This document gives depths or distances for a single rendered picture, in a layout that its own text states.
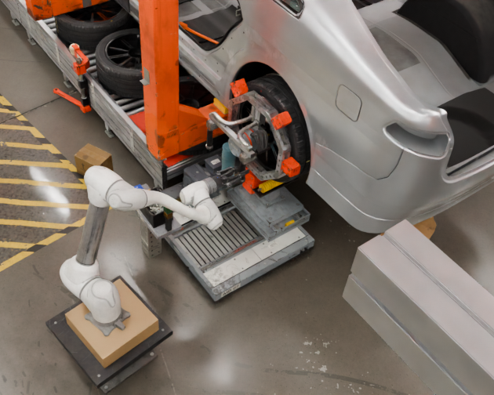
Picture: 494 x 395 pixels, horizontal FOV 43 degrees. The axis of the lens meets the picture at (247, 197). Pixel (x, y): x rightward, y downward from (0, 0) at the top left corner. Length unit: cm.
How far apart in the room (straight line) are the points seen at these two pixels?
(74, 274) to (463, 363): 285
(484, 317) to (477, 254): 401
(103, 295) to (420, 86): 243
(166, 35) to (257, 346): 190
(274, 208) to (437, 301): 360
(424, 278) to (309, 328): 330
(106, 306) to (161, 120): 123
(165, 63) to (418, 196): 158
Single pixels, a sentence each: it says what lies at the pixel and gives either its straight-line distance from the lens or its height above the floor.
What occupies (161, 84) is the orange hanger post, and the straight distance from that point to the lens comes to 374.
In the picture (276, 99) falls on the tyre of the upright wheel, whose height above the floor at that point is 116.
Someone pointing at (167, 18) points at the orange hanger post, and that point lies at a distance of 352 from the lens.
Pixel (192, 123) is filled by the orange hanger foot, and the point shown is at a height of 71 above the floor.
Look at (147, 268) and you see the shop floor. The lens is 420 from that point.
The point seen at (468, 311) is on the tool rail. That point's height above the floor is 281.
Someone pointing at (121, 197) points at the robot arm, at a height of 119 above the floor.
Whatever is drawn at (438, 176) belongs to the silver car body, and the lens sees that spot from 323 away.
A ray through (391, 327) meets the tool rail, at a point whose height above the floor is 275.
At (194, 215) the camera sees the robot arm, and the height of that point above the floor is 88.
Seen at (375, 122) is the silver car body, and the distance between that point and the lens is 307.
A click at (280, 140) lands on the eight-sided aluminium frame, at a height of 100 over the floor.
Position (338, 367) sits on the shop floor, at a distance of 390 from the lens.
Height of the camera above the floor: 337
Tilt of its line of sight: 47 degrees down
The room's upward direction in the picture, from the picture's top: 6 degrees clockwise
